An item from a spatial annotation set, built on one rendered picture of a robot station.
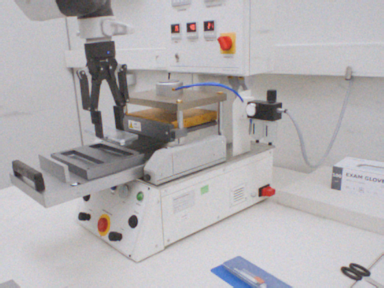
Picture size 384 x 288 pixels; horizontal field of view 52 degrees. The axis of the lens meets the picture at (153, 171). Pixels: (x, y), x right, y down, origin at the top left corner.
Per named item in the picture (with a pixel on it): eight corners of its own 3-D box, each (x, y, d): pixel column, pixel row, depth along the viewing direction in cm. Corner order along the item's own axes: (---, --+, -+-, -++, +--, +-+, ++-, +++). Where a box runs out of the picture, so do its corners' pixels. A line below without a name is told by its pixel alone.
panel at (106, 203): (75, 221, 120) (91, 162, 118) (132, 259, 97) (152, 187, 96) (70, 220, 118) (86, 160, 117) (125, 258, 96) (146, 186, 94)
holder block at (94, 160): (103, 149, 114) (103, 140, 113) (145, 162, 99) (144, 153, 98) (51, 162, 105) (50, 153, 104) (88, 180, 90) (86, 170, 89)
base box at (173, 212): (197, 175, 152) (196, 131, 146) (280, 201, 123) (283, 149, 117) (73, 219, 121) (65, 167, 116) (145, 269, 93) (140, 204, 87)
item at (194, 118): (171, 116, 128) (169, 86, 124) (221, 125, 111) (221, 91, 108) (127, 126, 118) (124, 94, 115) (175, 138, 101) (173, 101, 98)
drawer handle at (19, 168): (21, 173, 98) (18, 158, 97) (45, 188, 87) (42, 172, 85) (13, 175, 97) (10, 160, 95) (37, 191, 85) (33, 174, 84)
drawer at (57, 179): (108, 159, 117) (105, 134, 115) (153, 176, 101) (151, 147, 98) (12, 186, 101) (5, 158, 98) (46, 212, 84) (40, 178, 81)
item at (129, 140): (84, 136, 109) (83, 128, 108) (101, 132, 112) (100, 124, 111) (121, 149, 95) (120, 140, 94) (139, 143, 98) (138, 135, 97)
